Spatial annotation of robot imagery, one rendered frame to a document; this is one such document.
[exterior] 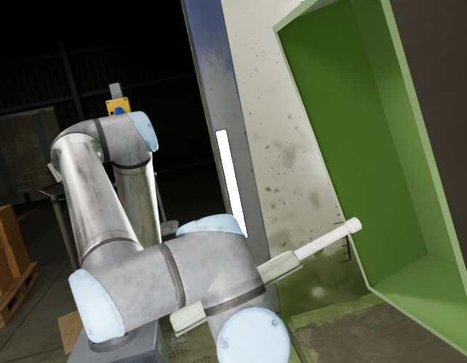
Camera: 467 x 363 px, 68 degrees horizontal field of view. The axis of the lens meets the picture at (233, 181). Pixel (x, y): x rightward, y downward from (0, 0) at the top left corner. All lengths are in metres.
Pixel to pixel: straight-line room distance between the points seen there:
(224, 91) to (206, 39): 0.28
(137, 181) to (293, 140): 1.17
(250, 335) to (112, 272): 0.18
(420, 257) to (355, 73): 0.91
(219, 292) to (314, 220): 1.68
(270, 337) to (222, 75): 1.60
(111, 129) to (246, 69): 1.14
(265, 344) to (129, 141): 0.64
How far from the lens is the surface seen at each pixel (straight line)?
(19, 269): 4.36
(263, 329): 0.46
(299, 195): 2.05
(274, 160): 1.97
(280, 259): 0.80
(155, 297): 0.45
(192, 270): 0.45
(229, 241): 0.47
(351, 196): 1.58
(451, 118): 1.01
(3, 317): 3.68
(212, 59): 1.92
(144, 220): 1.12
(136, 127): 0.94
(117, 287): 0.44
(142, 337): 1.40
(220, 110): 1.90
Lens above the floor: 1.35
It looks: 11 degrees down
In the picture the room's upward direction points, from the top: 12 degrees counter-clockwise
